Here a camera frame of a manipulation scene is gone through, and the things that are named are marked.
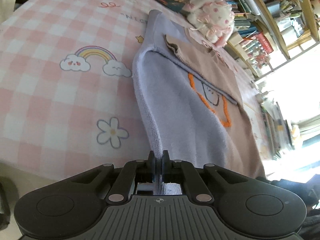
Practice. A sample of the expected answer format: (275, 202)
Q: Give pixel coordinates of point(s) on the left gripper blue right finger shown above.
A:
(187, 176)

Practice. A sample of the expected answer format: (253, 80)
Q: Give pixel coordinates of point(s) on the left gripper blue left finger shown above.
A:
(134, 177)

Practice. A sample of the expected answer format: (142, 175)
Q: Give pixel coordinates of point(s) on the purple and pink knit sweater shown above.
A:
(190, 101)

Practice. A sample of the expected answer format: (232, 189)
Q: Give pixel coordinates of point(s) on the pink checkered cartoon table mat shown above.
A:
(67, 96)

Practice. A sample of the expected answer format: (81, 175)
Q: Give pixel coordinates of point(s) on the white pink plush bunny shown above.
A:
(214, 19)

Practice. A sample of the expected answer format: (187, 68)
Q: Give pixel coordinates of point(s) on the white wooden bookshelf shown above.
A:
(271, 33)

